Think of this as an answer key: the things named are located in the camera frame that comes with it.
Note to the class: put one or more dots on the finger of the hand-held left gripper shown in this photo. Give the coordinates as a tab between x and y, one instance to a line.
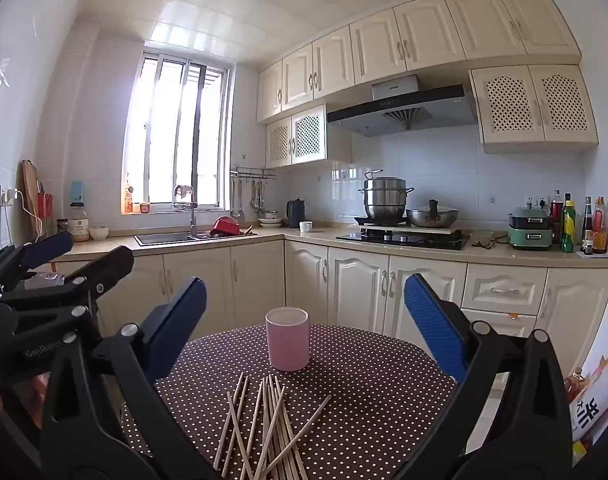
104	265
49	247

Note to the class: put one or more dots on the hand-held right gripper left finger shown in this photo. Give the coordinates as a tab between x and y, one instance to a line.
176	325

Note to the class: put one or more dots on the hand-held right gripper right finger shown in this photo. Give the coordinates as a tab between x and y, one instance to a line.
434	325

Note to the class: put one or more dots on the pink cup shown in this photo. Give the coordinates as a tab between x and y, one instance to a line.
287	340

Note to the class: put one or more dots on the bundle of wooden chopsticks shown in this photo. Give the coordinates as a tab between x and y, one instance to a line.
276	420

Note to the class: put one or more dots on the small dark jar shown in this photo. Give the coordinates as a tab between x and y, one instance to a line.
62	226

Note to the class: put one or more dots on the white bowl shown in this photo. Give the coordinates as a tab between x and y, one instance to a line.
99	232

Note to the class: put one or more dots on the jar with white lid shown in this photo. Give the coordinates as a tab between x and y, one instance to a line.
77	225

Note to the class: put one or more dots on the wooden cutting board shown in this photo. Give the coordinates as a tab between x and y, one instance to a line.
30	195

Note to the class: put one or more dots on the blue box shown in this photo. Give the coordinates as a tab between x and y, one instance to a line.
77	192

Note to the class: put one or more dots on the steel sink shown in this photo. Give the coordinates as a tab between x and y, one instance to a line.
164	238

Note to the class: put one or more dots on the orange bottle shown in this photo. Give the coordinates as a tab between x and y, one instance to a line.
128	202

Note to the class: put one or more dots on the black gas stove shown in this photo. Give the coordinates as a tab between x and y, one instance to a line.
404	241

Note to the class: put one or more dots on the steel faucet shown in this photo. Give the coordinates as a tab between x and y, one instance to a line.
192	210

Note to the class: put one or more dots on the steel wok with lid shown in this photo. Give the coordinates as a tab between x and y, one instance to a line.
431	217

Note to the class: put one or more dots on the brown polka dot tablecloth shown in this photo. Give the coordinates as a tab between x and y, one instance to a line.
364	410

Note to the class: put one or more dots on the red plastic basin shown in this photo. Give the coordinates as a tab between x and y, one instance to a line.
224	225

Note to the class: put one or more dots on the steel ladle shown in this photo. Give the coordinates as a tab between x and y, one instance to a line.
236	212

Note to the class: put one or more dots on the green electric cooker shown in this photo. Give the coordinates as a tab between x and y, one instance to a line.
529	235

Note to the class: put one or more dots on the steel steamer pot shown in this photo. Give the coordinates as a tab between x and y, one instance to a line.
384	200

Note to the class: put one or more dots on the stack of white bowls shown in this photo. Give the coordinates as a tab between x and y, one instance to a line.
270	220

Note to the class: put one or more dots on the steel skimmer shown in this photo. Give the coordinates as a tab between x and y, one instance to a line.
255	200

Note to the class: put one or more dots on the kitchen window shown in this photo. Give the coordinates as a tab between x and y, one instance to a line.
176	130

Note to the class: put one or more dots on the small white cup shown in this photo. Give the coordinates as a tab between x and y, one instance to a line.
305	227

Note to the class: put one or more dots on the black electric kettle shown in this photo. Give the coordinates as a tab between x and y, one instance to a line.
295	215

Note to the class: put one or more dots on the green bottle yellow cap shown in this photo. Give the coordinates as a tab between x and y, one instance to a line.
568	230

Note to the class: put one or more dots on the dark bottle red label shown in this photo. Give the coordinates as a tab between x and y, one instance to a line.
556	215

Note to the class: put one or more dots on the white printed rice bag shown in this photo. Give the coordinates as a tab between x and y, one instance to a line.
596	400

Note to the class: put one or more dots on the dark soy sauce bottle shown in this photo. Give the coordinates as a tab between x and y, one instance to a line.
587	225

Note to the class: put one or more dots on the range hood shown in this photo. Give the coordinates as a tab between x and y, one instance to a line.
404	110

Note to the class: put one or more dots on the cream lattice door cabinet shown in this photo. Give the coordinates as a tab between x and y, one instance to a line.
531	105
306	135

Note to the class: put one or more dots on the wall socket with charger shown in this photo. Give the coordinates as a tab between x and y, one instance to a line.
9	195

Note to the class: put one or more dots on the wall outlet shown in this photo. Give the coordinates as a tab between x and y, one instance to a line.
536	202

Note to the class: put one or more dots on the wall utensil rail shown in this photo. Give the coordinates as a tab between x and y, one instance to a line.
254	172

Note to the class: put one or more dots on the cream wall cabinets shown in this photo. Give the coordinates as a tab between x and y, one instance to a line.
424	35

